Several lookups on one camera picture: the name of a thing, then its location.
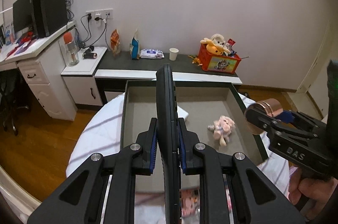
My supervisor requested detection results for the white wall power strip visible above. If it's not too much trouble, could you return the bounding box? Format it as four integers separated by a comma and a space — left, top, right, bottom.
85, 8, 113, 19

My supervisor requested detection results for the low black white cabinet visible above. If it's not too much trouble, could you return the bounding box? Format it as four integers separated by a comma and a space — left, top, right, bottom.
94, 51, 243, 106

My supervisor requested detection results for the person's right hand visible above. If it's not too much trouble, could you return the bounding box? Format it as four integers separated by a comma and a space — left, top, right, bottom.
288, 167, 337, 220

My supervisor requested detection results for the orange snack bag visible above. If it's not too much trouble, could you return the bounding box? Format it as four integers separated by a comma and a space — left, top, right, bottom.
110, 29, 121, 56

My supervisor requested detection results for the black computer monitor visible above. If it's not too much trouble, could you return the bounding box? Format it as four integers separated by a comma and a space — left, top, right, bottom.
13, 0, 33, 33

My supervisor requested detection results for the white paper cup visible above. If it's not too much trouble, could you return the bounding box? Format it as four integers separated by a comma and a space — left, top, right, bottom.
169, 48, 179, 61

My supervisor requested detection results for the green pink storage box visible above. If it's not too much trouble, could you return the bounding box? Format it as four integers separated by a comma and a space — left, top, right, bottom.
121, 80, 267, 165

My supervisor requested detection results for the white USB charger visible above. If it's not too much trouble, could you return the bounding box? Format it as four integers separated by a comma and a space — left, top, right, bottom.
177, 106, 188, 121

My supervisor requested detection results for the red toy basket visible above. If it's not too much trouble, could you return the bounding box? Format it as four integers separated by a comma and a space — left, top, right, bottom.
198, 45, 241, 74

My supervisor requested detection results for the pink pig doll figurine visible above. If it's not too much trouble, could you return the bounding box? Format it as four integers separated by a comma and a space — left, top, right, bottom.
207, 115, 236, 147

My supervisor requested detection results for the orange lid water bottle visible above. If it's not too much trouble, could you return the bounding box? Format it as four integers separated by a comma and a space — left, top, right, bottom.
63, 31, 79, 66

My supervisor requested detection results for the wet wipes pack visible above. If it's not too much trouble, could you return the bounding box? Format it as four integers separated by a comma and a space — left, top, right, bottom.
140, 49, 164, 59

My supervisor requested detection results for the blue white snack bag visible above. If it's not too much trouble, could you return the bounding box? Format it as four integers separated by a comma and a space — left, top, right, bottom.
129, 30, 140, 60

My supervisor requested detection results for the yellow plush toy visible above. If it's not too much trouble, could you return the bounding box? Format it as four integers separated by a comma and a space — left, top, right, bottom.
200, 34, 230, 55

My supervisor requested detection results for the white desk with drawers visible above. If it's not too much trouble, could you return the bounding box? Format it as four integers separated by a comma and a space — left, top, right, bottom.
1, 22, 77, 121

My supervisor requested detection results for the black computer tower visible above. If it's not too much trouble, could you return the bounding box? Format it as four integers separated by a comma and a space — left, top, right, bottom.
30, 0, 68, 38

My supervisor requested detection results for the black remote control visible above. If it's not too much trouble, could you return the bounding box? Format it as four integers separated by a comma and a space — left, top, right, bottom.
156, 64, 180, 223

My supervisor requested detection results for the rose gold metal cylinder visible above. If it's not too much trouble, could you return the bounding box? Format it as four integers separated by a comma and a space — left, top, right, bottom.
244, 98, 283, 135

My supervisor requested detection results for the small white side cabinet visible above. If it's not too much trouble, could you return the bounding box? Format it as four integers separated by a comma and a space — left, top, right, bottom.
61, 47, 107, 106

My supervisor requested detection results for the pastel brick block toy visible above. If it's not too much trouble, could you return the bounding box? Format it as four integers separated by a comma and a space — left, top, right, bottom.
180, 188, 200, 218

